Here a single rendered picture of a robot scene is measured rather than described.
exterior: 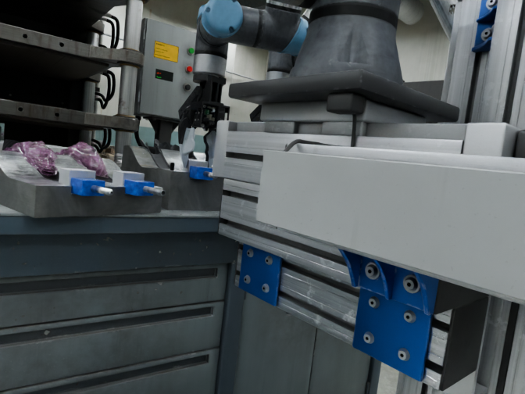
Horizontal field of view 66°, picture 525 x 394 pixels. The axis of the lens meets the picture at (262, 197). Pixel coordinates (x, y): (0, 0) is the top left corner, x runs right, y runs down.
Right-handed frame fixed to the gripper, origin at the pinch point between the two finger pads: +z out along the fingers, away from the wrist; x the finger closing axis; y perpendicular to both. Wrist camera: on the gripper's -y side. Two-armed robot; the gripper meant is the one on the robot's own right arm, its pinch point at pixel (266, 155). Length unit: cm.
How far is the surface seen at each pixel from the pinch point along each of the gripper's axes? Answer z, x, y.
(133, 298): 35, -42, 15
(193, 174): 6.4, -31.3, 15.9
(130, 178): 8, -47, 19
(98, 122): -6, -34, -64
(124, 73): -25, -27, -61
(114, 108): -63, 139, -695
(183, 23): -258, 270, -715
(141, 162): 5.8, -35.4, -8.3
